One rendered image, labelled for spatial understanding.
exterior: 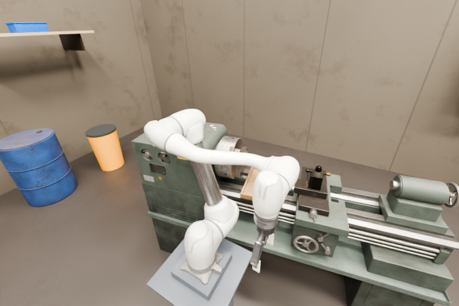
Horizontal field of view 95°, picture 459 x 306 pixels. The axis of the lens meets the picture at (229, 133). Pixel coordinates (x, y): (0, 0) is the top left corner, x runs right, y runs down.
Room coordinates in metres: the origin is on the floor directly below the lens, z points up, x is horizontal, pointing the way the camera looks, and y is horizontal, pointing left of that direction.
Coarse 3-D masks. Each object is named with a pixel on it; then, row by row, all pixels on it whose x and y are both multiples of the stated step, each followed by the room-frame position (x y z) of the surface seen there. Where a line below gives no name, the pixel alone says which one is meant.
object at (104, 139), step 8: (96, 128) 2.90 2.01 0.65; (104, 128) 2.89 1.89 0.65; (112, 128) 2.89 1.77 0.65; (88, 136) 2.68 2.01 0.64; (96, 136) 2.67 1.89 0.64; (104, 136) 2.71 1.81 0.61; (112, 136) 2.80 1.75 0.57; (96, 144) 2.67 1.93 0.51; (104, 144) 2.70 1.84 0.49; (112, 144) 2.77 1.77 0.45; (96, 152) 2.69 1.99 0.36; (104, 152) 2.69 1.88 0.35; (112, 152) 2.74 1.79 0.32; (120, 152) 2.88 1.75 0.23; (104, 160) 2.69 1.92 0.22; (112, 160) 2.73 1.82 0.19; (120, 160) 2.83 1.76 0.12; (104, 168) 2.70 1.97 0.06; (112, 168) 2.71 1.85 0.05
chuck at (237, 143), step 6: (228, 138) 1.39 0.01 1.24; (228, 144) 1.31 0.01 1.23; (234, 144) 1.30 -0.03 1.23; (240, 144) 1.43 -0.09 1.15; (222, 150) 1.28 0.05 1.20; (228, 150) 1.27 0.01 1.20; (222, 168) 1.22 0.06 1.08; (228, 168) 1.21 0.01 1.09; (234, 168) 1.27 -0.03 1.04; (222, 174) 1.24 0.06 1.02; (228, 174) 1.21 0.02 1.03; (234, 174) 1.27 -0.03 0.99
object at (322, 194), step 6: (300, 180) 1.14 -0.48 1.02; (306, 180) 1.14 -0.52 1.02; (294, 186) 1.08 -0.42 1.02; (300, 186) 1.08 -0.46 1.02; (324, 186) 1.07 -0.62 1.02; (294, 192) 1.07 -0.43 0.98; (300, 192) 1.06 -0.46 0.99; (306, 192) 1.05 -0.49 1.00; (312, 192) 1.04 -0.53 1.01; (318, 192) 1.02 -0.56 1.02; (324, 192) 1.02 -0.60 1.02; (324, 198) 1.01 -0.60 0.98
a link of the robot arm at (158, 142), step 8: (160, 120) 0.91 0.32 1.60; (168, 120) 0.91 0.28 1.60; (176, 120) 0.92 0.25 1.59; (144, 128) 0.90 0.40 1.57; (152, 128) 0.86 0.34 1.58; (160, 128) 0.85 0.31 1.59; (168, 128) 0.85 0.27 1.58; (176, 128) 0.88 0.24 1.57; (152, 136) 0.83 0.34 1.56; (160, 136) 0.81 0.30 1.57; (168, 136) 0.81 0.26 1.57; (160, 144) 0.80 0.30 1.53
